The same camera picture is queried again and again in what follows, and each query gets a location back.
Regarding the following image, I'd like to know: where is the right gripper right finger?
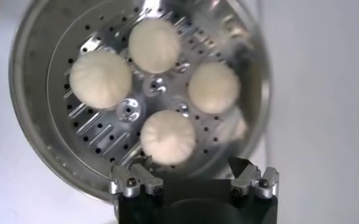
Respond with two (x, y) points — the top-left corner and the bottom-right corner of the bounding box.
(227, 156), (280, 200)

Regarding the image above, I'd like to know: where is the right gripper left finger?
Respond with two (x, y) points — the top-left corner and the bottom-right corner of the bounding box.
(110, 156), (165, 198)

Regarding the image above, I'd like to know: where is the white steamed baozi bun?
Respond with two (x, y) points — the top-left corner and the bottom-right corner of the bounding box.
(140, 109), (197, 166)
(187, 61), (241, 115)
(69, 50), (133, 110)
(128, 18), (182, 75)

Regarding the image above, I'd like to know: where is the perforated steel steamer basket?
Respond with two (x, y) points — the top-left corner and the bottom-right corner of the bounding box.
(8, 0), (273, 203)

